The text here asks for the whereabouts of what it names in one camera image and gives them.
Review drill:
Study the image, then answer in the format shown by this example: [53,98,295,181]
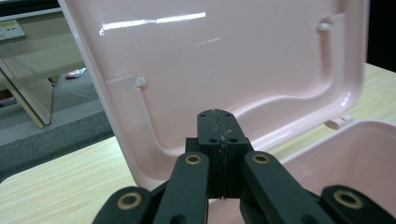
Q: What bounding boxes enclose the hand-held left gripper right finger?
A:
[215,108,253,200]

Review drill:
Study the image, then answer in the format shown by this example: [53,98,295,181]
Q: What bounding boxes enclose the white power strip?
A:
[0,20,26,41]

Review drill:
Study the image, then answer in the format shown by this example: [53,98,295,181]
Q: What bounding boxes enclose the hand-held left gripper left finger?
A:
[186,108,223,199]

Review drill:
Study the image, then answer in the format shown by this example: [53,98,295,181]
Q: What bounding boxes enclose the thin white cable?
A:
[46,77,101,101]

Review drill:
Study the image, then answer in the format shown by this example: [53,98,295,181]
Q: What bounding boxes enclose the small pink packet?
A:
[64,67,87,80]

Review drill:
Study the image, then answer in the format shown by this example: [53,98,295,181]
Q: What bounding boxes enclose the black curtain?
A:
[366,0,396,73]

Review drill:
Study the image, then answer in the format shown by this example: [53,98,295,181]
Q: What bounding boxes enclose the pink storage box white handle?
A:
[58,0,396,224]

